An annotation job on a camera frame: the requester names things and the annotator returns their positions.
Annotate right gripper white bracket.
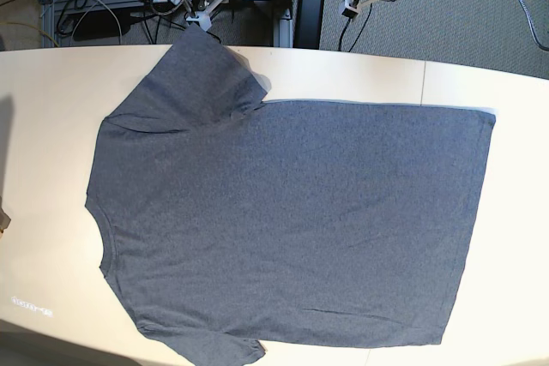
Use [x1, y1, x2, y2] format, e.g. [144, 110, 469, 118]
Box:
[185, 0, 229, 26]

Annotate blue-grey T-shirt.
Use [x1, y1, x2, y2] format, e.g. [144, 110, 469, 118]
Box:
[86, 27, 496, 365]

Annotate black power adapter brick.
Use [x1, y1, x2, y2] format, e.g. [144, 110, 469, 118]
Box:
[293, 0, 324, 50]

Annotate aluminium table frame post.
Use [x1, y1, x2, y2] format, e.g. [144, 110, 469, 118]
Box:
[271, 0, 293, 48]

